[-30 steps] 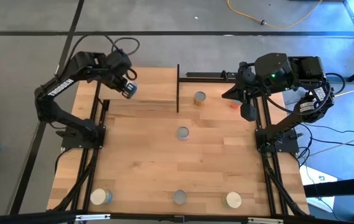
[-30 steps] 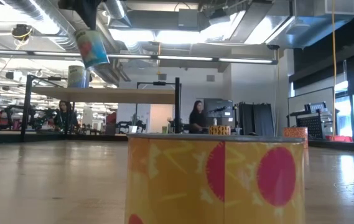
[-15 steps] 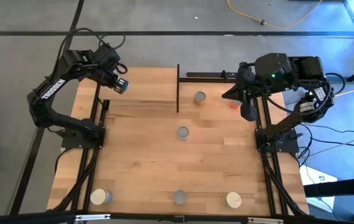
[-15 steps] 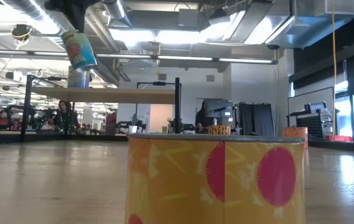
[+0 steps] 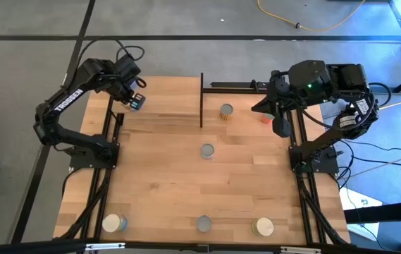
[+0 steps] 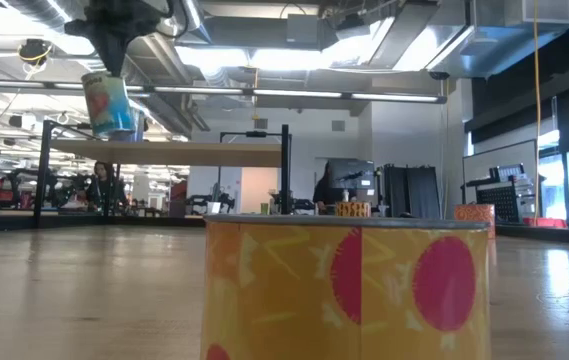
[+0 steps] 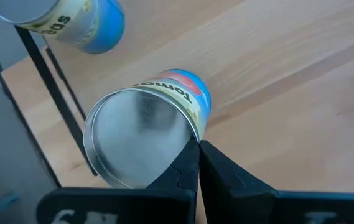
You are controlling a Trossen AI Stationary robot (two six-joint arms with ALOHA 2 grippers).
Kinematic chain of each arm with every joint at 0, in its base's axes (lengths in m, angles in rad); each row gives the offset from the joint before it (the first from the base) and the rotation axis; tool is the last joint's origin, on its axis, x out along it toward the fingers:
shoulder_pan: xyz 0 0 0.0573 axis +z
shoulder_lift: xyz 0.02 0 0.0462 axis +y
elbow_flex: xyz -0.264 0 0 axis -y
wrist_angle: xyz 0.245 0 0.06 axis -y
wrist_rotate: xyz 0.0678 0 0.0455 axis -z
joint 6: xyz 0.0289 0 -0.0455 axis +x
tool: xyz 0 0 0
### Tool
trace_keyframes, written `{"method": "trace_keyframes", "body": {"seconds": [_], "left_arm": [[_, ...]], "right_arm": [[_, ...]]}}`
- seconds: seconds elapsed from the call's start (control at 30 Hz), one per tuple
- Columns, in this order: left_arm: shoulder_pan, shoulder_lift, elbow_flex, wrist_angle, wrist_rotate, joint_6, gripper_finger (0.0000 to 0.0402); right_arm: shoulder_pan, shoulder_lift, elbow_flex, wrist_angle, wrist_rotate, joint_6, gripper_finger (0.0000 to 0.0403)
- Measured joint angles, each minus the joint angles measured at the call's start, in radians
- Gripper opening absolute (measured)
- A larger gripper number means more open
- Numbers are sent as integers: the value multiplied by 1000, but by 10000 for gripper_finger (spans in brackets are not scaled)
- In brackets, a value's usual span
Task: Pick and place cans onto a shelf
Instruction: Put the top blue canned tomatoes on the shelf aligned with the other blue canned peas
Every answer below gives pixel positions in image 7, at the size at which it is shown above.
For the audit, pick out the wooden shelf black metal frame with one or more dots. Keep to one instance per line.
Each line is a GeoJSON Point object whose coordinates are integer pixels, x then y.
{"type": "Point", "coordinates": [195, 37]}

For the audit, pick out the peas can blue yellow label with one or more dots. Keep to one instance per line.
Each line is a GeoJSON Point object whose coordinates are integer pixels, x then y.
{"type": "Point", "coordinates": [102, 28]}

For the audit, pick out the tomato can blue red label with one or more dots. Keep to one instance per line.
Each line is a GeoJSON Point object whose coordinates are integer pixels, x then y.
{"type": "Point", "coordinates": [139, 137]}

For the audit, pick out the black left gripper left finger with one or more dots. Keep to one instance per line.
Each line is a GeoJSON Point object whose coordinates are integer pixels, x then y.
{"type": "Point", "coordinates": [186, 174]}

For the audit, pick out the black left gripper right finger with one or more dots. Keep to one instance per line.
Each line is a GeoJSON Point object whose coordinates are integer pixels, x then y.
{"type": "Point", "coordinates": [217, 177]}

